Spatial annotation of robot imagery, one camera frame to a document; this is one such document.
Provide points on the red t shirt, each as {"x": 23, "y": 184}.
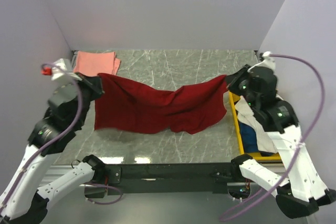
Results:
{"x": 131, "y": 106}

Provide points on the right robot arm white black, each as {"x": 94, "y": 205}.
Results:
{"x": 301, "y": 192}

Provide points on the blue t shirt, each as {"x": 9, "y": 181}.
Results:
{"x": 249, "y": 140}

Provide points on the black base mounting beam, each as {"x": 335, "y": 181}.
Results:
{"x": 218, "y": 178}

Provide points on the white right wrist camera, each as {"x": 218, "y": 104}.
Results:
{"x": 266, "y": 60}

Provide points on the white t shirt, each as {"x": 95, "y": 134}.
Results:
{"x": 245, "y": 115}

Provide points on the yellow plastic bin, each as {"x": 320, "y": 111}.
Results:
{"x": 274, "y": 158}

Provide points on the folded pink t shirt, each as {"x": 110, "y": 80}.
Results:
{"x": 91, "y": 64}

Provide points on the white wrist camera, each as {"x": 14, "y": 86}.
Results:
{"x": 61, "y": 71}
{"x": 266, "y": 60}

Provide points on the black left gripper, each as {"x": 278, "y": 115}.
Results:
{"x": 94, "y": 84}

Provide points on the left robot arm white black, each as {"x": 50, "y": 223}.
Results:
{"x": 24, "y": 200}

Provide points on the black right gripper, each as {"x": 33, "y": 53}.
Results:
{"x": 232, "y": 80}

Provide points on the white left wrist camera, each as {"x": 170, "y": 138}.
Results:
{"x": 61, "y": 71}

